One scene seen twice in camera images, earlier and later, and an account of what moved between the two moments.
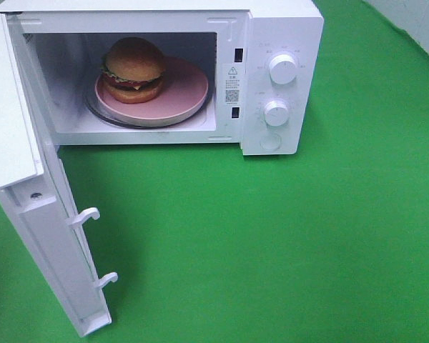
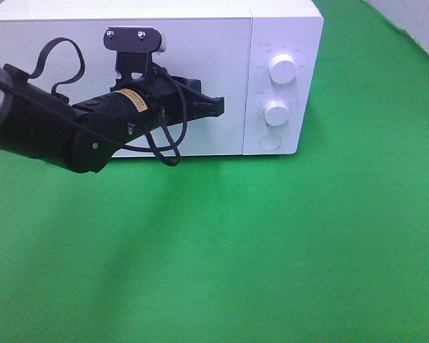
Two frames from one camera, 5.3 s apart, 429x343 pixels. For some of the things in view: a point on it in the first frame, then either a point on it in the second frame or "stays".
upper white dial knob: [283, 68] stays
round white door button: [271, 142] stays
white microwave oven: [21, 155] to [217, 52]
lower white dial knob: [276, 112] stays
